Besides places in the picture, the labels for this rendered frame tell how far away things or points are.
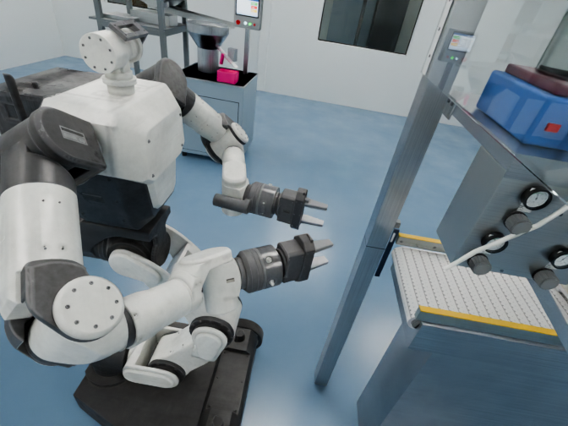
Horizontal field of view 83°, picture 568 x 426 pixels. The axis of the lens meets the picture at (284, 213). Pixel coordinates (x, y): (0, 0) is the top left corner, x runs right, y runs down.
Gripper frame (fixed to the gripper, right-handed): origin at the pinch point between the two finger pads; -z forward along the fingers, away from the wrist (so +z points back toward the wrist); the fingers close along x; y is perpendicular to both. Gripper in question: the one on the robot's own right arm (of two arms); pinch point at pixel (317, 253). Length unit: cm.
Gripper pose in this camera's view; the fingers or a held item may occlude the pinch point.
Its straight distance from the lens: 73.9
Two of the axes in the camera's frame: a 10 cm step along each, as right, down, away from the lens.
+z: -8.9, 1.5, -4.2
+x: -1.3, 8.0, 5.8
